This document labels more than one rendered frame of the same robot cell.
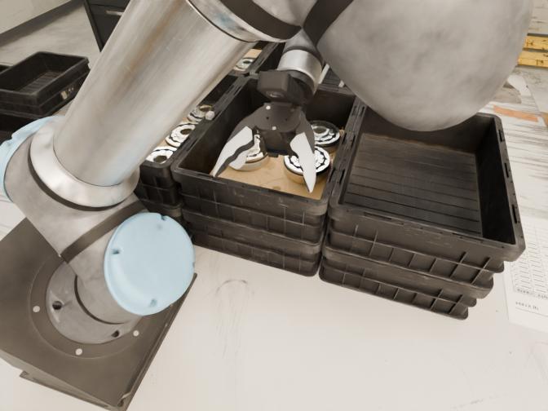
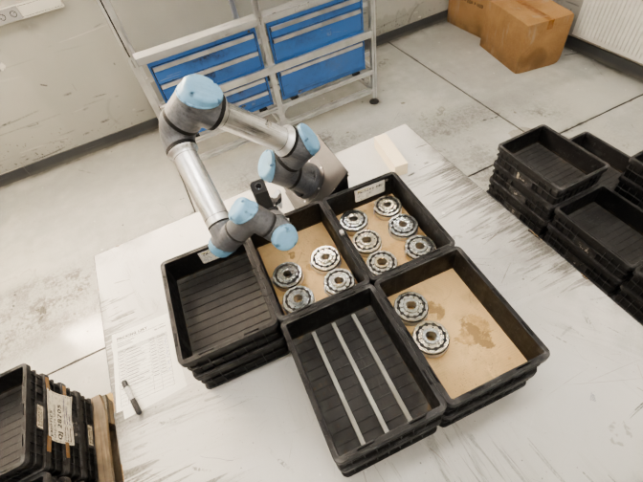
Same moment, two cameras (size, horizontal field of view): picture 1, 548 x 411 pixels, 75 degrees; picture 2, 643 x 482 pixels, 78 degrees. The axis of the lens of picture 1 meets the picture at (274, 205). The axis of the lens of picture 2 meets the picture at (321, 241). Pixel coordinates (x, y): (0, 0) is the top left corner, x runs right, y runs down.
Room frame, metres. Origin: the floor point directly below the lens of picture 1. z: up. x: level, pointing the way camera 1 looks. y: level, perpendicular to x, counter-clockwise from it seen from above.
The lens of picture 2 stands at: (1.35, -0.37, 1.94)
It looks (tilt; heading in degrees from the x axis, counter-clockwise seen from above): 51 degrees down; 147
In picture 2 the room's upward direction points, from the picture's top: 12 degrees counter-clockwise
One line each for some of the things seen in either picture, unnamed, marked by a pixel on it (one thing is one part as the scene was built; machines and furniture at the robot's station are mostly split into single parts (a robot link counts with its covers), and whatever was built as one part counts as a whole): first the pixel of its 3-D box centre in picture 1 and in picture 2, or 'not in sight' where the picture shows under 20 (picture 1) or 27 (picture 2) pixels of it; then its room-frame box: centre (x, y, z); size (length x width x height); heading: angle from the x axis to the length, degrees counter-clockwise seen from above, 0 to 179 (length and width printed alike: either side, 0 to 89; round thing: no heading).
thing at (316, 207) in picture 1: (277, 131); (302, 255); (0.64, -0.01, 0.92); 0.40 x 0.30 x 0.02; 161
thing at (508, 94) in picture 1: (492, 86); not in sight; (1.25, -0.82, 0.71); 0.22 x 0.19 x 0.01; 165
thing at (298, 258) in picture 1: (277, 186); not in sight; (0.64, -0.01, 0.76); 0.40 x 0.30 x 0.12; 161
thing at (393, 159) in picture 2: not in sight; (389, 154); (0.37, 0.72, 0.73); 0.24 x 0.06 x 0.06; 156
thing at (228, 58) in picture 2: not in sight; (216, 86); (-1.13, 0.63, 0.60); 0.72 x 0.03 x 0.56; 75
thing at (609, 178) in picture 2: not in sight; (587, 174); (0.95, 1.72, 0.26); 0.40 x 0.30 x 0.23; 165
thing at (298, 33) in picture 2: not in sight; (321, 48); (-0.92, 1.40, 0.60); 0.72 x 0.03 x 0.56; 75
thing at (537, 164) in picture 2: not in sight; (537, 188); (0.85, 1.33, 0.37); 0.40 x 0.30 x 0.45; 165
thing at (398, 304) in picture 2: not in sight; (410, 306); (0.99, 0.12, 0.86); 0.10 x 0.10 x 0.01
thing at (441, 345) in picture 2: (247, 64); (431, 337); (1.10, 0.08, 0.86); 0.10 x 0.10 x 0.01
